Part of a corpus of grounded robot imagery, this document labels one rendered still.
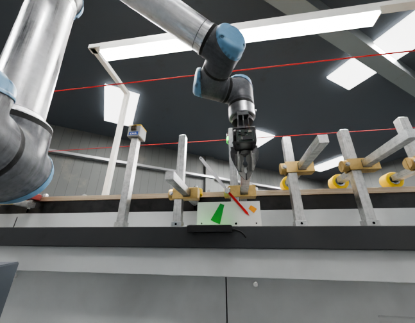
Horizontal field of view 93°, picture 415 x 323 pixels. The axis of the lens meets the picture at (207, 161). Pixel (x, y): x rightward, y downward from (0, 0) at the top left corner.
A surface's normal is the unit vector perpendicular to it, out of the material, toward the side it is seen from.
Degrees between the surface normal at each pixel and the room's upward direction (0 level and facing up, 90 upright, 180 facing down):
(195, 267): 90
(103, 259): 90
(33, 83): 87
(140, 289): 90
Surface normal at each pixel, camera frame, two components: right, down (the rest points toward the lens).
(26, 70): 0.68, -0.32
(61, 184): 0.44, -0.35
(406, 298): -0.15, -0.39
